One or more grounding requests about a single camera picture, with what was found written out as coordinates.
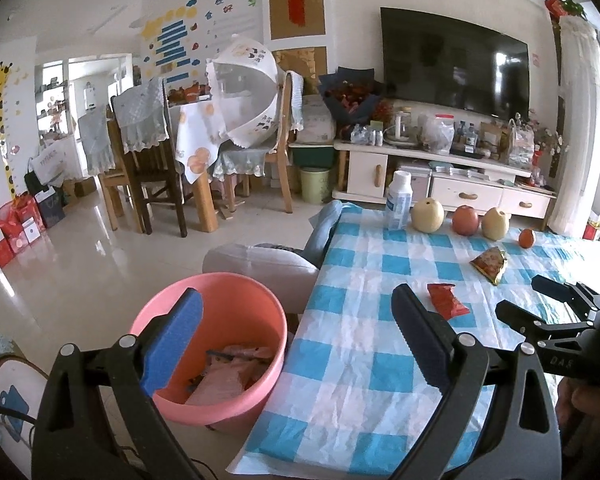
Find white TV cabinet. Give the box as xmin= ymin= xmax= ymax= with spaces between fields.
xmin=332 ymin=141 xmax=555 ymax=220

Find black television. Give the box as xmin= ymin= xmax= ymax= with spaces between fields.
xmin=380 ymin=8 xmax=530 ymax=120

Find yellow pear right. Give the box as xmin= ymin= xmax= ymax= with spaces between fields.
xmin=481 ymin=207 xmax=510 ymax=242

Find dining table with cloth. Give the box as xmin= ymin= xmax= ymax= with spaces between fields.
xmin=172 ymin=98 xmax=282 ymax=233

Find green waste bin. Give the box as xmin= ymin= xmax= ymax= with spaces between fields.
xmin=300 ymin=167 xmax=330 ymax=205

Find wooden chair with towel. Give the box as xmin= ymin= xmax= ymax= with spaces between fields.
xmin=213 ymin=70 xmax=303 ymax=218

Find yellow pear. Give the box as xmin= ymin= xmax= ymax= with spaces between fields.
xmin=481 ymin=207 xmax=510 ymax=242
xmin=411 ymin=197 xmax=445 ymax=234

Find white mesh food cover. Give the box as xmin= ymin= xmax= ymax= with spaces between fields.
xmin=207 ymin=35 xmax=283 ymax=148

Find red gift boxes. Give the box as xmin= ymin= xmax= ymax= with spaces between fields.
xmin=0 ymin=188 xmax=65 ymax=268

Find grey white snack packet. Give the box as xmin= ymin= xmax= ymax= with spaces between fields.
xmin=186 ymin=344 xmax=275 ymax=406

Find blue white checkered tablecloth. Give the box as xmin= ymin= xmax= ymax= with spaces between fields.
xmin=230 ymin=205 xmax=600 ymax=479

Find person's right hand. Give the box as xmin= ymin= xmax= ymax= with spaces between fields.
xmin=555 ymin=377 xmax=600 ymax=457

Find pink plastic basin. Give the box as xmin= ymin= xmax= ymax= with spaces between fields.
xmin=131 ymin=273 xmax=287 ymax=432

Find white milk bottle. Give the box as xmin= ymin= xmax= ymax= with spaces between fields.
xmin=385 ymin=170 xmax=413 ymax=231

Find small orange tangerine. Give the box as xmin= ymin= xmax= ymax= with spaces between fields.
xmin=518 ymin=229 xmax=535 ymax=249

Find wooden dining chair dark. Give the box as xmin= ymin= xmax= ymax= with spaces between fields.
xmin=108 ymin=77 xmax=188 ymax=237

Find dark flower bouquet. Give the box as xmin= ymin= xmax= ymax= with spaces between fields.
xmin=317 ymin=66 xmax=384 ymax=126

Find giraffe height wall sticker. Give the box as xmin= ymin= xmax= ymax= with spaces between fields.
xmin=0 ymin=61 xmax=35 ymax=202

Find red apple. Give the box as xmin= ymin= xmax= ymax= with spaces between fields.
xmin=452 ymin=205 xmax=480 ymax=236

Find red yellow patterned wrapper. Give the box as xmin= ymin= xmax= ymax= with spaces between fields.
xmin=470 ymin=247 xmax=507 ymax=286

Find yellow pear left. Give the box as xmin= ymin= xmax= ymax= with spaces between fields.
xmin=411 ymin=197 xmax=445 ymax=234

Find red snack wrapper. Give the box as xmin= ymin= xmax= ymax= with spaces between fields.
xmin=427 ymin=284 xmax=470 ymax=321

